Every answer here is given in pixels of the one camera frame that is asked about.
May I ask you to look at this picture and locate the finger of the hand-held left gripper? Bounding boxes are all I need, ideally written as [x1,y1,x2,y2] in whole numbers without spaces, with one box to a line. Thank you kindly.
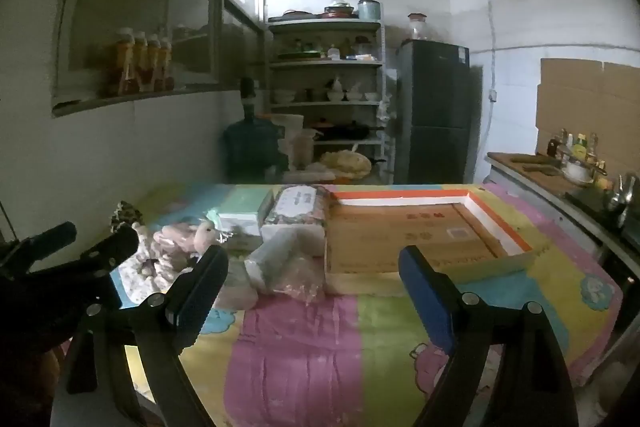
[30,225,140,308]
[0,221,77,278]

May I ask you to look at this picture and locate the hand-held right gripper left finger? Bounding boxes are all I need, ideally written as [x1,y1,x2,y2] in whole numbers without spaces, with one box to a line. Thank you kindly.
[64,244,230,427]

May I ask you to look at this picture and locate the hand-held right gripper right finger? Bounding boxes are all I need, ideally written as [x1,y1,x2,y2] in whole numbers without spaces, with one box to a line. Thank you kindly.
[398,245,576,427]

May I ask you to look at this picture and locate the leopard-print cloth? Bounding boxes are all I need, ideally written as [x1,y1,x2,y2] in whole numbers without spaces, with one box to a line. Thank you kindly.
[111,201,147,233]

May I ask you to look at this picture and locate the white cloth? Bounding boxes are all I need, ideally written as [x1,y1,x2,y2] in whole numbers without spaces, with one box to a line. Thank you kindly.
[112,227,201,303]
[215,267,258,310]

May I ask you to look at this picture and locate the pale plush toy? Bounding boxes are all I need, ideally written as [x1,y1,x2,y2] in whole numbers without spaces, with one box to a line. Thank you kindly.
[150,217,221,268]

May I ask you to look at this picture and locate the orange-edged cardboard box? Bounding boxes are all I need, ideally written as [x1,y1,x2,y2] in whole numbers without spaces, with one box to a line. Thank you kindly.
[324,188,535,293]

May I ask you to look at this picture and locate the light green packet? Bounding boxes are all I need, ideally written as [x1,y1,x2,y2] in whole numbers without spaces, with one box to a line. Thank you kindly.
[216,187,273,238]

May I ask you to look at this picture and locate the colourful printed blanket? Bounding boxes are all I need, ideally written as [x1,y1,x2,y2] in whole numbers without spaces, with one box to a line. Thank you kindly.
[107,182,626,427]

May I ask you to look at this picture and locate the floral tissue pack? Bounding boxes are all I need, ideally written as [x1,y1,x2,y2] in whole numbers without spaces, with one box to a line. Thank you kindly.
[259,184,333,248]

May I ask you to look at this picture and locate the kitchen counter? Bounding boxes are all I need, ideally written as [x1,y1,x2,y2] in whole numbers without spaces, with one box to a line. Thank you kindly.
[485,151,640,258]

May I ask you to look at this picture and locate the stack of flatbreads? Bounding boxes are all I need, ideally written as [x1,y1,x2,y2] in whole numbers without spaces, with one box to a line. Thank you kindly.
[320,151,373,180]

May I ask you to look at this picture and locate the blue water jug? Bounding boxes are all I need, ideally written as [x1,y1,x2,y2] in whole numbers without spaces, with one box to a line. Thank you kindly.
[222,114,283,182]

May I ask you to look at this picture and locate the wrapped noodle bundle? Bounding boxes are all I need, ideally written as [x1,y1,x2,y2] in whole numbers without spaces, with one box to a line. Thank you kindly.
[285,169,336,184]

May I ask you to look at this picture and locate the black pan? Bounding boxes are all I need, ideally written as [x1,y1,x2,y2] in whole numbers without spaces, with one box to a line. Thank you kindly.
[315,121,386,142]

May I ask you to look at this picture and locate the black induction cooker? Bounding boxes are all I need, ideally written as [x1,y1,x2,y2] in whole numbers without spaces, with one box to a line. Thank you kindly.
[567,189,626,223]

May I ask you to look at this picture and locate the dark fridge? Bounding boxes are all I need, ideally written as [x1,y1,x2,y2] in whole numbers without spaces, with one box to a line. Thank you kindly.
[396,39,483,185]

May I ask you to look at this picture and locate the clear plastic container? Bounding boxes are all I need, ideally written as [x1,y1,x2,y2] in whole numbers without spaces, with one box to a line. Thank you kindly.
[290,129,317,168]

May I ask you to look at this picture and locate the white bowl with food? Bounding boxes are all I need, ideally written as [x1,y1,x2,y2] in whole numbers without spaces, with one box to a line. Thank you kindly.
[564,159,596,185]

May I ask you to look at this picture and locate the black water pump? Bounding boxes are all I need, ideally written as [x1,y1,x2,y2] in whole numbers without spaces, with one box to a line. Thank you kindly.
[239,77,257,120]

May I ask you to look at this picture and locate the white flour sack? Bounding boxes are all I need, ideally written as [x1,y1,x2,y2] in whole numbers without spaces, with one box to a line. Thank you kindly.
[272,114,305,168]

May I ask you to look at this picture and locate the metal kettle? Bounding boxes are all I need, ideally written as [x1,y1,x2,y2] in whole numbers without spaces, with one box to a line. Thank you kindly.
[605,174,638,212]

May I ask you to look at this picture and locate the white metal shelf rack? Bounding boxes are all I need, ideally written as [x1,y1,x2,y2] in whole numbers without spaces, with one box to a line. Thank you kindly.
[265,18,388,172]

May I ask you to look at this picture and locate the glass sliding window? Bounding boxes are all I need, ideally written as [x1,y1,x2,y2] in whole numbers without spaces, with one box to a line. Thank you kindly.
[52,0,266,118]

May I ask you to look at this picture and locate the glass jar with red lid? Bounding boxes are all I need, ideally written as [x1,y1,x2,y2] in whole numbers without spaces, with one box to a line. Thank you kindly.
[407,13,429,41]

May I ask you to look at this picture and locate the red bowls with lid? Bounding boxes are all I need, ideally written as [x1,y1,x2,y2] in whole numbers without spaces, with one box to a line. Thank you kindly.
[322,0,355,18]

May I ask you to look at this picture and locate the cardboard wall sheet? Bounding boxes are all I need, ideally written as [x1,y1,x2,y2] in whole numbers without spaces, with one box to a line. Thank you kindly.
[535,58,640,178]

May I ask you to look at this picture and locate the white wall cable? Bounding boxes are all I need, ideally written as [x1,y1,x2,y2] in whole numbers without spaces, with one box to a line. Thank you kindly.
[480,0,500,148]

